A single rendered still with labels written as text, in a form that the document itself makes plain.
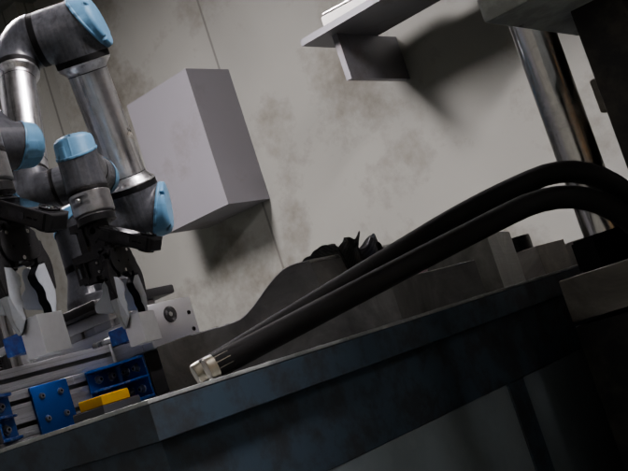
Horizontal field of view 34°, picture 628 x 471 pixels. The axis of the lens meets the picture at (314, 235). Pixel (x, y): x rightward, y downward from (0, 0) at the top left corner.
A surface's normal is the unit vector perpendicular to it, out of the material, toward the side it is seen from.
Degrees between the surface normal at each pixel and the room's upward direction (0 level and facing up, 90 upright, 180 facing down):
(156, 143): 90
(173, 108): 90
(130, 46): 90
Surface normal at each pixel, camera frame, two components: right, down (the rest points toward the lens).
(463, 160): -0.62, 0.11
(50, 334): 0.83, -0.33
